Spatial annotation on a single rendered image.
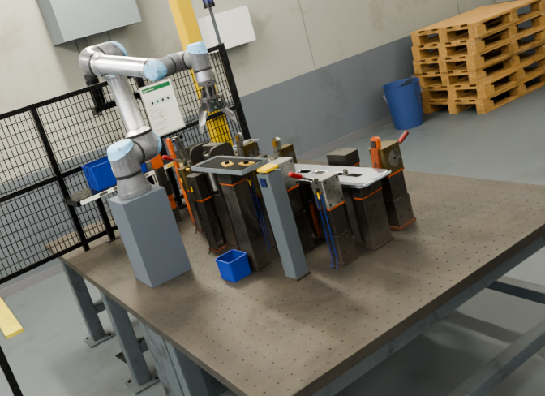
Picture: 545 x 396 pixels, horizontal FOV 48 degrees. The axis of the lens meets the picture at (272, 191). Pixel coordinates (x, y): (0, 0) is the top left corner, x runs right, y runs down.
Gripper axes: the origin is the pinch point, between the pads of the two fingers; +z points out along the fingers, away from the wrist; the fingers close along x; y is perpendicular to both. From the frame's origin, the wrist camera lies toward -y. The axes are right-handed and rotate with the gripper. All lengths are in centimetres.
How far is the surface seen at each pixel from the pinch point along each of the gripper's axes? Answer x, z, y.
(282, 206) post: 5.7, 29.2, 35.1
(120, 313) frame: -62, 86, -65
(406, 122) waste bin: 297, 122, -338
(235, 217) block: -5.9, 35.7, 7.2
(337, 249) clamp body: 21, 52, 39
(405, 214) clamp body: 59, 55, 29
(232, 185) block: -4.7, 21.1, 12.3
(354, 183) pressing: 34, 29, 41
